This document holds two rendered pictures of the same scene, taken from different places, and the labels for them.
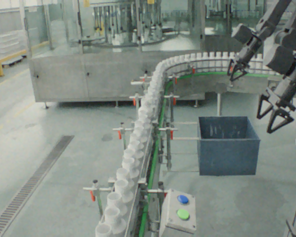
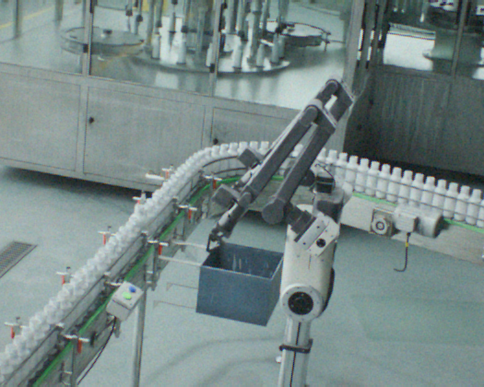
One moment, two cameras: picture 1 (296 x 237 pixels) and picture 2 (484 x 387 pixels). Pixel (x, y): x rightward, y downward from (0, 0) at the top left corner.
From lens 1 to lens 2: 3.09 m
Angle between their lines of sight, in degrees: 5
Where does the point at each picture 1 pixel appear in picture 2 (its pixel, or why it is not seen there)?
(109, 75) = (136, 134)
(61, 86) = (27, 133)
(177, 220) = (120, 298)
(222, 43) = (435, 94)
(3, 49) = not seen: outside the picture
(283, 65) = (222, 202)
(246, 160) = (253, 303)
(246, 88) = (346, 216)
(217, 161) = (218, 297)
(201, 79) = (272, 186)
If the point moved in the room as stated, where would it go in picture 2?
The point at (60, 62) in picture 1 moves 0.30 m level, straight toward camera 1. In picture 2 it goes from (35, 81) to (36, 93)
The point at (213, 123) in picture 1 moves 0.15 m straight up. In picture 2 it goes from (237, 254) to (241, 223)
